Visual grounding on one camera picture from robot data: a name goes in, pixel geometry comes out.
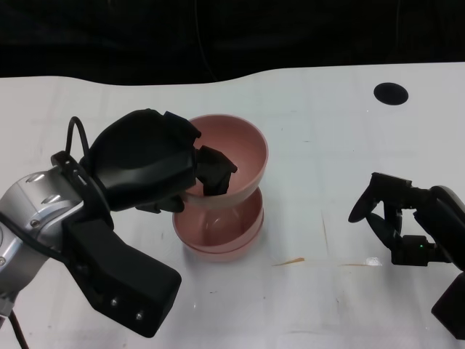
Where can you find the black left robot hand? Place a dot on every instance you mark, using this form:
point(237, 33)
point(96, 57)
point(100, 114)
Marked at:
point(145, 156)

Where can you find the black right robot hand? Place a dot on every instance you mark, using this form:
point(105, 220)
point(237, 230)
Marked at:
point(443, 211)

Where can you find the pink plastic bowl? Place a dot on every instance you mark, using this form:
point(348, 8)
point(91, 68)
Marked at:
point(247, 152)
point(225, 255)
point(232, 225)

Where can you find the black backdrop cloth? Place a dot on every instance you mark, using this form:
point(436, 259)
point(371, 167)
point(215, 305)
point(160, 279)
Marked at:
point(109, 36)

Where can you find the black round table grommet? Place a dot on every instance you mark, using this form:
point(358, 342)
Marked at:
point(391, 94)

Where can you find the orange tape scrap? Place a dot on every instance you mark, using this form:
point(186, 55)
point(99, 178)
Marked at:
point(290, 261)

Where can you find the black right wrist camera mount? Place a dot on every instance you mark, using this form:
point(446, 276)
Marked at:
point(452, 305)

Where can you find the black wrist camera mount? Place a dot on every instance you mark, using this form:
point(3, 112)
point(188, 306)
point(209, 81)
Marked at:
point(452, 305)
point(127, 276)

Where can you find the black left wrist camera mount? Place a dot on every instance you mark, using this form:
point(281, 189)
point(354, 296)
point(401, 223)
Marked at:
point(127, 276)

